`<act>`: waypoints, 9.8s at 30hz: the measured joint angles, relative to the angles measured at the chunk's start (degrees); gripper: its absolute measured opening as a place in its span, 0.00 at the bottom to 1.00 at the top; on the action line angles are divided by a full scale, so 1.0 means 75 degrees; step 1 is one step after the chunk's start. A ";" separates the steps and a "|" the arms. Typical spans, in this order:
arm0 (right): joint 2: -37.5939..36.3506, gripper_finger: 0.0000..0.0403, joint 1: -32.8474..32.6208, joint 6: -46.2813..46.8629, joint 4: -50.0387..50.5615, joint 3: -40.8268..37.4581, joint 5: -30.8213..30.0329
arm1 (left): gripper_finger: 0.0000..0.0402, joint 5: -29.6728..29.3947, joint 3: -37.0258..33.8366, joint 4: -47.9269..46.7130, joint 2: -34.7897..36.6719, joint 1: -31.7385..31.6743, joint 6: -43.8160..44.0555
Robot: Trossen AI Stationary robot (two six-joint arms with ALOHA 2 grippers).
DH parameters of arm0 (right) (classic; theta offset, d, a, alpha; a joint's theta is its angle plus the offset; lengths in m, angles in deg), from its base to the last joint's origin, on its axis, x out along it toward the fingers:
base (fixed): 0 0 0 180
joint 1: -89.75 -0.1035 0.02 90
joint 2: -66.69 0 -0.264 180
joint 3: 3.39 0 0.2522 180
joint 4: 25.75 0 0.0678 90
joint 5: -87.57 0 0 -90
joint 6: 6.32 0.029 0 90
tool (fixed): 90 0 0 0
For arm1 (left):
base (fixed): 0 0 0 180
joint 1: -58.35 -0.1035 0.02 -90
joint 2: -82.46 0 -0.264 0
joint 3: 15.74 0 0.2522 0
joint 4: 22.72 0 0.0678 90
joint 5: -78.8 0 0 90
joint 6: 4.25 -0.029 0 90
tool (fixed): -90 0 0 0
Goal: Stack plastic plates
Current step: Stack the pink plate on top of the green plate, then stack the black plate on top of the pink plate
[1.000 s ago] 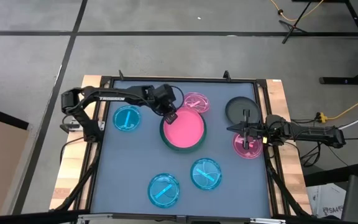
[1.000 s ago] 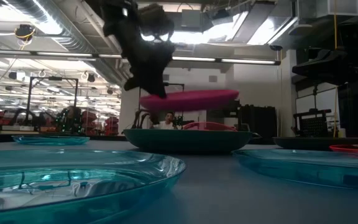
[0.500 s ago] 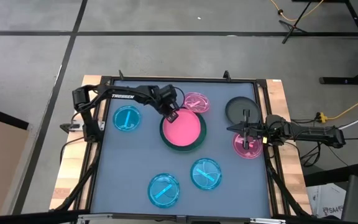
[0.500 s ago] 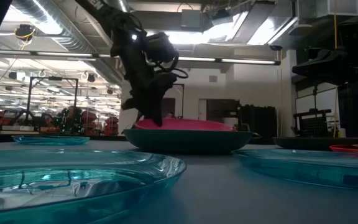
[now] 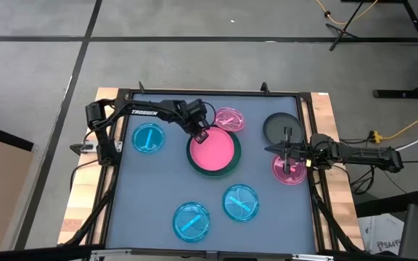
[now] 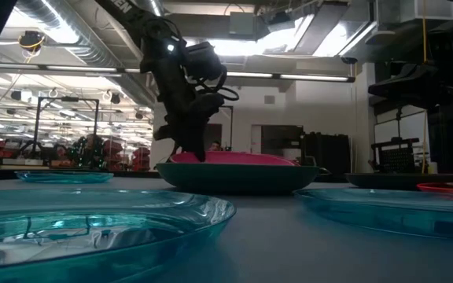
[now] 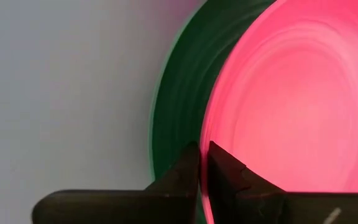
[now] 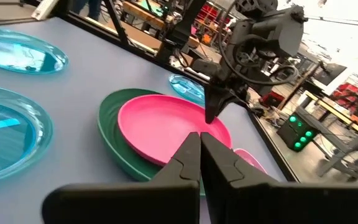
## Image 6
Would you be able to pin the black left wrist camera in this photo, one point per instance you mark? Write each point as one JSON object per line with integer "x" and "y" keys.
{"x": 203, "y": 61}

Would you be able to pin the blue translucent plastic plate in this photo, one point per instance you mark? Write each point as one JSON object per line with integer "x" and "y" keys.
{"x": 63, "y": 177}
{"x": 387, "y": 212}
{"x": 93, "y": 204}

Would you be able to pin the long ceiling light bar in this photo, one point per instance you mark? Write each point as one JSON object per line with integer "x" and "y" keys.
{"x": 313, "y": 77}

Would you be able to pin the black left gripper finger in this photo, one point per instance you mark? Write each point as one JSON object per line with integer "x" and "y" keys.
{"x": 199, "y": 149}
{"x": 178, "y": 144}

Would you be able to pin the person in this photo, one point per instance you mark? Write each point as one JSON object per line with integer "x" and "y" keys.
{"x": 215, "y": 146}

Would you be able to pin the black metal stand frame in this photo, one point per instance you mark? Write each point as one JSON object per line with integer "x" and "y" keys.
{"x": 37, "y": 129}

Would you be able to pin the red storage bins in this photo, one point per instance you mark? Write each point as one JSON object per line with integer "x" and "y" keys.
{"x": 112, "y": 153}

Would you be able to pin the silver ceiling air duct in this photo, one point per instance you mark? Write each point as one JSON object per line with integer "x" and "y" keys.
{"x": 93, "y": 51}

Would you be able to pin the pink translucent plastic plate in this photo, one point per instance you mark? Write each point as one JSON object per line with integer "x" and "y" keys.
{"x": 242, "y": 158}
{"x": 399, "y": 181}
{"x": 446, "y": 188}

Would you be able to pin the black cabinet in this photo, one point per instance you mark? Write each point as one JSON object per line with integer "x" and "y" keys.
{"x": 326, "y": 155}

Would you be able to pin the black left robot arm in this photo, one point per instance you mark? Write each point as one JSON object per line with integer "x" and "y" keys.
{"x": 132, "y": 15}

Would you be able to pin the large green plastic plate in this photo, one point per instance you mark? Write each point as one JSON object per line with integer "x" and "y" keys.
{"x": 234, "y": 178}

